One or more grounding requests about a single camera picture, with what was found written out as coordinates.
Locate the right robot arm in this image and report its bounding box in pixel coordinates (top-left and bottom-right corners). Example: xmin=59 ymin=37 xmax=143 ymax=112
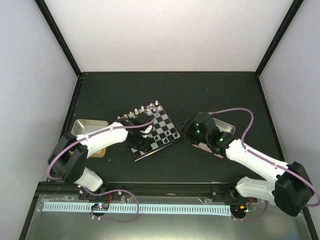
xmin=178 ymin=113 xmax=315 ymax=217

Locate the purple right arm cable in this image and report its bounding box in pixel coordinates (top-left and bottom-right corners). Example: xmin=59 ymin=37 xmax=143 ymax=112
xmin=207 ymin=107 xmax=320 ymax=208

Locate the pink metal tin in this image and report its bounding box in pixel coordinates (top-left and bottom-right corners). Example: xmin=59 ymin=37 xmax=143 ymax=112
xmin=191 ymin=118 xmax=236 ymax=159

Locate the black frame post right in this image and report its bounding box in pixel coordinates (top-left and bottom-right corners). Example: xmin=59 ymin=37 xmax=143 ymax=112
xmin=254 ymin=0 xmax=304 ymax=77

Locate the black frame post left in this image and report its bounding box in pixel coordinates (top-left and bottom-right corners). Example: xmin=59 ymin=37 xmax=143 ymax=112
xmin=34 ymin=0 xmax=82 ymax=77

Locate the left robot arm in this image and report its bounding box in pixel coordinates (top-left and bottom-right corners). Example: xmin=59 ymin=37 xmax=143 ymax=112
xmin=46 ymin=116 xmax=155 ymax=200

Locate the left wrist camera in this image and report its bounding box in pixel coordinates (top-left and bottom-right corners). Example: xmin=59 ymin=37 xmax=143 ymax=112
xmin=140 ymin=124 xmax=154 ymax=136

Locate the yellow metal tin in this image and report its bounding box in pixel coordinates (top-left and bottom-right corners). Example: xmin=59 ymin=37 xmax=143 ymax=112
xmin=70 ymin=118 xmax=110 ymax=159

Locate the black frame post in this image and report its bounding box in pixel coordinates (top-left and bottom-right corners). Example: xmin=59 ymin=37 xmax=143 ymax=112
xmin=34 ymin=0 xmax=82 ymax=77
xmin=254 ymin=0 xmax=304 ymax=77

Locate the light blue slotted cable duct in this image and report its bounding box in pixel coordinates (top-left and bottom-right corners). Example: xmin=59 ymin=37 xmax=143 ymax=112
xmin=42 ymin=202 xmax=232 ymax=217

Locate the small circuit board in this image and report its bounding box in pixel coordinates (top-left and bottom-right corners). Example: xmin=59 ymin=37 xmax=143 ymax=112
xmin=91 ymin=203 xmax=109 ymax=211

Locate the black and white chessboard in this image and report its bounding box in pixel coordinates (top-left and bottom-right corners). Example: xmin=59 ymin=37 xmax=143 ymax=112
xmin=118 ymin=101 xmax=182 ymax=162

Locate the white second right arm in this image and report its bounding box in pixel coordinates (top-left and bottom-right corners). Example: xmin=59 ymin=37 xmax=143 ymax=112
xmin=178 ymin=113 xmax=277 ymax=202

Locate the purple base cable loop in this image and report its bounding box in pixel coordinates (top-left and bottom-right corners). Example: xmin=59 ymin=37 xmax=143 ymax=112
xmin=89 ymin=188 xmax=140 ymax=223

